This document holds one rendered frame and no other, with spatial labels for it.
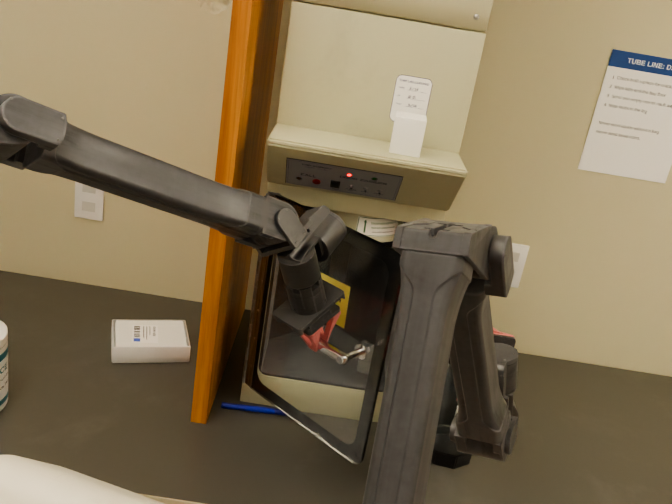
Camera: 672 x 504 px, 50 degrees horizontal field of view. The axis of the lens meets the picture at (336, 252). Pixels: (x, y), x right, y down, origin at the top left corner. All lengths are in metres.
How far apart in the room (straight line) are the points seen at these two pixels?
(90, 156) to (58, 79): 0.92
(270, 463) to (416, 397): 0.71
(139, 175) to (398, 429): 0.46
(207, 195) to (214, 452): 0.55
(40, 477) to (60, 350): 1.03
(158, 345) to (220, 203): 0.65
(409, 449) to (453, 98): 0.73
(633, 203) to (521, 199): 0.26
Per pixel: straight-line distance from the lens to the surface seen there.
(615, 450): 1.66
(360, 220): 1.33
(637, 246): 1.90
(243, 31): 1.16
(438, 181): 1.19
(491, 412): 0.98
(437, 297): 0.68
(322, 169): 1.19
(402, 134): 1.18
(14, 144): 0.86
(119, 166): 0.92
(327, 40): 1.23
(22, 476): 0.62
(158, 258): 1.86
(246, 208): 1.00
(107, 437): 1.39
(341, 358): 1.16
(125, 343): 1.58
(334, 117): 1.25
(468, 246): 0.68
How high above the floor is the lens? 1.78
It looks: 22 degrees down
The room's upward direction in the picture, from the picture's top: 10 degrees clockwise
